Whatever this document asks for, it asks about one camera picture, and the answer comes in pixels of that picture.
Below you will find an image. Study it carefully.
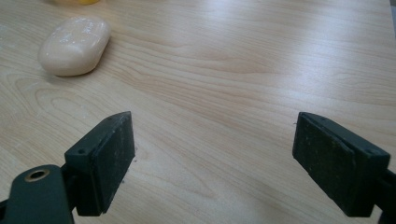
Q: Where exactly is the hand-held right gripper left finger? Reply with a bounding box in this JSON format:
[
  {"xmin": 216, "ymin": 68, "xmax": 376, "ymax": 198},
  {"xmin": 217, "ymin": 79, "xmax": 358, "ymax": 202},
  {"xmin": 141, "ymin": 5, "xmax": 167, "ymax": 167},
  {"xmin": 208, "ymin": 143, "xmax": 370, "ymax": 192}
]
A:
[{"xmin": 64, "ymin": 110, "xmax": 136, "ymax": 217}]

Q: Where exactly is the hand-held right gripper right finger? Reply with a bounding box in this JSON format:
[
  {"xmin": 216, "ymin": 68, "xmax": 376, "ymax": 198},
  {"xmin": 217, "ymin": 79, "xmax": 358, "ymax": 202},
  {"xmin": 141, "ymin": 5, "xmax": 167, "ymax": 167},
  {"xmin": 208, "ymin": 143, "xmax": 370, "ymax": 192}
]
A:
[{"xmin": 291, "ymin": 111, "xmax": 391, "ymax": 218}]

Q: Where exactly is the pale pink soap bar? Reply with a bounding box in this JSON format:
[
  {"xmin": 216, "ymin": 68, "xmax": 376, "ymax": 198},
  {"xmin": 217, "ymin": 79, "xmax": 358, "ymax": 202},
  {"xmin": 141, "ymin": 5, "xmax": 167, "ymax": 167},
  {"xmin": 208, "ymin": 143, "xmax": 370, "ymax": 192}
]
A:
[{"xmin": 37, "ymin": 15, "xmax": 112, "ymax": 77}]

